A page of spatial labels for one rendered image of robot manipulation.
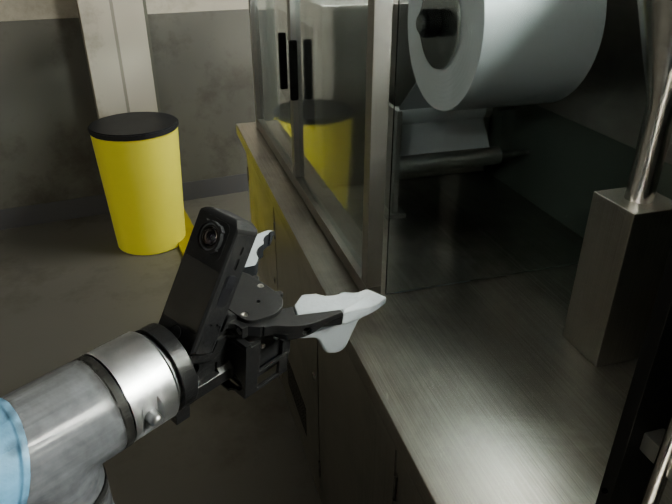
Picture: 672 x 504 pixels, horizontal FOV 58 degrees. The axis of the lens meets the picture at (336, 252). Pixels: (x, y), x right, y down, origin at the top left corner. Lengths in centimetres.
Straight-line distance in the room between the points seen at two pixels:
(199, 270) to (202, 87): 331
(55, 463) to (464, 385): 67
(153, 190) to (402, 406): 241
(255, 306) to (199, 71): 327
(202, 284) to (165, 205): 275
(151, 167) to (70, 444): 272
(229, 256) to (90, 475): 18
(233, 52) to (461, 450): 317
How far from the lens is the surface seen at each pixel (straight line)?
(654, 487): 74
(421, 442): 88
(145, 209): 320
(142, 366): 46
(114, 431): 46
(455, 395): 96
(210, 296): 48
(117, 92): 345
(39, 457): 44
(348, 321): 54
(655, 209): 97
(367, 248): 109
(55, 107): 371
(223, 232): 47
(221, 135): 386
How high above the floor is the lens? 152
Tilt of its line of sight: 28 degrees down
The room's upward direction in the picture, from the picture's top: straight up
